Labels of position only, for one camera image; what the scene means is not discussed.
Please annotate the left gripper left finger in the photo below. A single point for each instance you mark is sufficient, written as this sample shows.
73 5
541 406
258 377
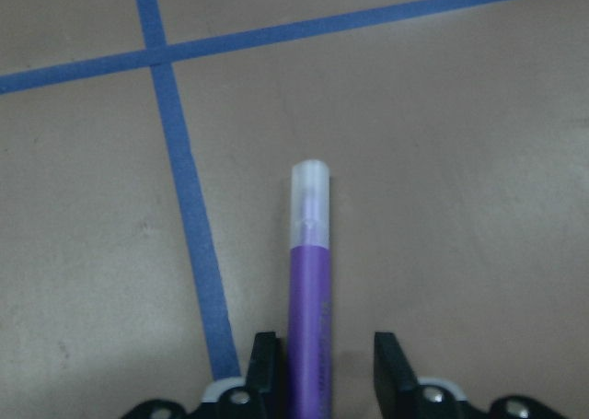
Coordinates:
264 377

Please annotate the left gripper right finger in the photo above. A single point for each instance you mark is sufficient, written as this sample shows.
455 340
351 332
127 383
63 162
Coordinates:
395 383

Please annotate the purple pen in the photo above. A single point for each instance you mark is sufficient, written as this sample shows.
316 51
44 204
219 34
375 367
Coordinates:
309 316

